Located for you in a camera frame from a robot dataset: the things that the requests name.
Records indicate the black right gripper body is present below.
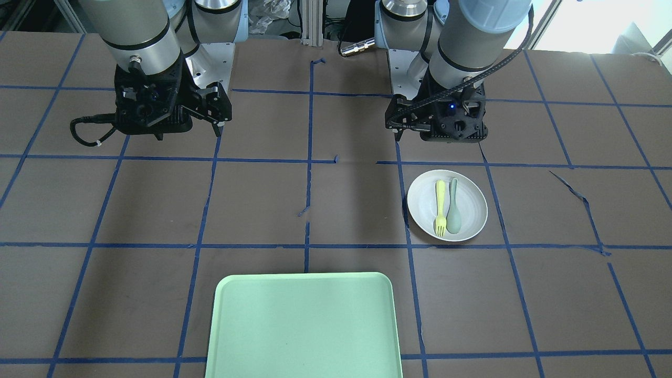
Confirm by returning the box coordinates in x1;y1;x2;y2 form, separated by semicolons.
182;82;233;130

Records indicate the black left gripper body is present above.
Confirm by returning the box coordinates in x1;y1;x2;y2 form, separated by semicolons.
385;94;432;135

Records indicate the white round plate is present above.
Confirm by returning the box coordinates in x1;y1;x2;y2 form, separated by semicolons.
406;170;489;242

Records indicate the yellow plastic fork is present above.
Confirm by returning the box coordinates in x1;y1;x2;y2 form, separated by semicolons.
434;180;447;237

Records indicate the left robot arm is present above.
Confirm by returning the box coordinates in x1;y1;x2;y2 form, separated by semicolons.
374;1;534;143

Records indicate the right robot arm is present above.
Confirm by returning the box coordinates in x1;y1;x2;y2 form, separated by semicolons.
69;1;249;148

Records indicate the silver metal cylinder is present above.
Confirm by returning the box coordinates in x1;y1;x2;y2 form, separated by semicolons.
338;38;376;58

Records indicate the grey-green plastic spoon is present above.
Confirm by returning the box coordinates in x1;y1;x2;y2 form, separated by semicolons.
446;177;463;234

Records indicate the light green tray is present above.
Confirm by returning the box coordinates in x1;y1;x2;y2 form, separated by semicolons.
205;272;403;377

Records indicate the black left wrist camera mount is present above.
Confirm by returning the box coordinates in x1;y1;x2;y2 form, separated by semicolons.
418;83;489;143

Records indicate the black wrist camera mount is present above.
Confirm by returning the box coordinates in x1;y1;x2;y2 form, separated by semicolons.
111;54;193;140
418;83;489;143

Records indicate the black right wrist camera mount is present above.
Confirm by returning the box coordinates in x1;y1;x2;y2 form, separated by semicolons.
111;54;193;140

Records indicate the black camera cable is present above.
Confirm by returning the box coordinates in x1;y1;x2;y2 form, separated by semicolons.
70;114;119;148

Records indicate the aluminium frame post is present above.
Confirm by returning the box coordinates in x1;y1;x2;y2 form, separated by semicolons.
297;1;326;48

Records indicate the black braided cable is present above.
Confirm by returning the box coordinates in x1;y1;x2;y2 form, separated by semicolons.
386;3;535;129

